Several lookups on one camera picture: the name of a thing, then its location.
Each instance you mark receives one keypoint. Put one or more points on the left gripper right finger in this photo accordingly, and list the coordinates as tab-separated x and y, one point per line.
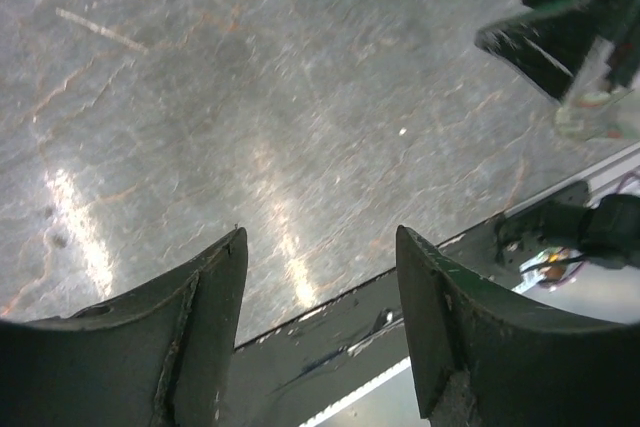
483	355

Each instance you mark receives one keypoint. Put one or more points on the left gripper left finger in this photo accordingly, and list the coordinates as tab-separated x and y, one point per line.
157	355

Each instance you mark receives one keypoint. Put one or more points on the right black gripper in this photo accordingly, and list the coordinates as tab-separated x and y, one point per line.
549	50

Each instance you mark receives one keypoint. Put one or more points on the clear glass bottle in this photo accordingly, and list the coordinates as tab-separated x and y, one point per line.
599	114

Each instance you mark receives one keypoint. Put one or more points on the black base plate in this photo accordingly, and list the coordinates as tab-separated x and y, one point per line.
287	376

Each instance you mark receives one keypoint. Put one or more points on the slotted cable duct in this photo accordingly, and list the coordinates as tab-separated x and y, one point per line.
357	394

